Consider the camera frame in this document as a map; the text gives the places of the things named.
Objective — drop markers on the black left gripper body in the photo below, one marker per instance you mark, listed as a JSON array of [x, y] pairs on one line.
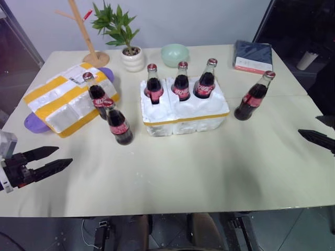
[[17, 171]]

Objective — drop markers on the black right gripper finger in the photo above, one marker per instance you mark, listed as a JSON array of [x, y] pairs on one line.
[[320, 139], [328, 120]]

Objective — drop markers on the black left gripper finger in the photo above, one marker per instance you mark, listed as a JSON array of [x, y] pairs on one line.
[[51, 168], [40, 153]]

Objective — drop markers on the foam lid with yellow tape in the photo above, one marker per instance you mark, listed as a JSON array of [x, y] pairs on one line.
[[60, 104]]

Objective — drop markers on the glass cola bottle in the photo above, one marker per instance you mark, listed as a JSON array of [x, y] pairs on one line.
[[204, 86], [154, 86], [95, 91], [181, 86], [120, 128], [251, 99]]

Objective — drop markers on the white foam bottle tray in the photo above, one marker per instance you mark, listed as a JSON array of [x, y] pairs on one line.
[[199, 123]]

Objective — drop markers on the purple plastic tray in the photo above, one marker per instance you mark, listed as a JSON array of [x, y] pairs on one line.
[[34, 125]]

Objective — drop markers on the white cup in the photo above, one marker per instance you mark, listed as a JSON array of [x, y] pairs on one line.
[[306, 61]]

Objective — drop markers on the black device under table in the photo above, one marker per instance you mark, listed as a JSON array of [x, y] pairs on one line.
[[102, 234]]

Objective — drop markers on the wooden branch stand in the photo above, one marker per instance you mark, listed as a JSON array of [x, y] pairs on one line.
[[86, 34]]

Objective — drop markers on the green plant in white pot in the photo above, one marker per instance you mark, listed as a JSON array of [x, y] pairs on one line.
[[132, 61]]

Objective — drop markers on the small red tag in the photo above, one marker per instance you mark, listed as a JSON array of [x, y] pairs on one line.
[[88, 14]]

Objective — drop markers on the pale green bowl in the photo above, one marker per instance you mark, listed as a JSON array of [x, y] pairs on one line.
[[172, 53]]

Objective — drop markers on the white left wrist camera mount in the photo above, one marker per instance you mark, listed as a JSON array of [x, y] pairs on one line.
[[6, 145]]

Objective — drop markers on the grey metal door frame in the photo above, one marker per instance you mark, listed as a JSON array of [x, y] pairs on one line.
[[24, 36]]

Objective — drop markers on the black metal frame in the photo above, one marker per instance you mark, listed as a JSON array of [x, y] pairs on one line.
[[239, 231]]

